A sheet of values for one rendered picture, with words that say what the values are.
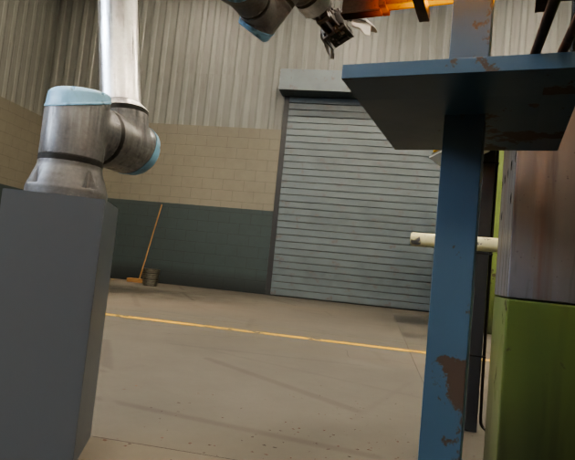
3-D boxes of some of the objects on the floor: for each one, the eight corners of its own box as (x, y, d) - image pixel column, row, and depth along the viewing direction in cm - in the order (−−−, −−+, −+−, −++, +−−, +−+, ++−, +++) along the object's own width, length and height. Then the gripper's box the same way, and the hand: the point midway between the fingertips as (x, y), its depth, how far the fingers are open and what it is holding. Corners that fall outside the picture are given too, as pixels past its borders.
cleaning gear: (108, 281, 865) (119, 193, 876) (140, 281, 980) (149, 203, 991) (154, 287, 851) (164, 196, 862) (181, 286, 967) (190, 206, 977)
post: (464, 430, 180) (486, 118, 188) (464, 427, 183) (486, 121, 191) (476, 433, 178) (498, 118, 186) (475, 429, 182) (497, 121, 190)
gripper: (291, 38, 144) (329, 78, 159) (353, -4, 135) (388, 43, 150) (287, 16, 148) (325, 57, 163) (348, -26, 139) (382, 22, 154)
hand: (354, 44), depth 158 cm, fingers open, 14 cm apart
